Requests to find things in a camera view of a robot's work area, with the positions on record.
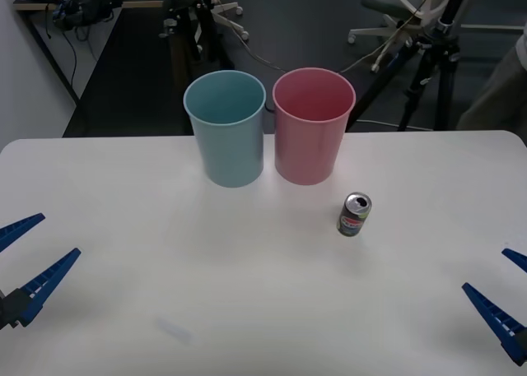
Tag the black equipment stand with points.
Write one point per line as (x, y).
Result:
(206, 30)

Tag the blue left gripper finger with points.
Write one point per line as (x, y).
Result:
(18, 229)
(45, 283)

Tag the black camera tripod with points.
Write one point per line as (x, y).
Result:
(446, 63)

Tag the pale blue plastic bin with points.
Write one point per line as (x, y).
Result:
(226, 154)

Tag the black drink can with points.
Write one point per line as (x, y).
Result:
(353, 221)

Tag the wooden-edged work desk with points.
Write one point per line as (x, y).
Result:
(140, 4)

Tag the pink plastic bin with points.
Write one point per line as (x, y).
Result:
(306, 154)

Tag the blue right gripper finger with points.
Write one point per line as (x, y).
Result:
(498, 316)
(518, 258)

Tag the white chair base with castors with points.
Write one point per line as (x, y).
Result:
(230, 22)

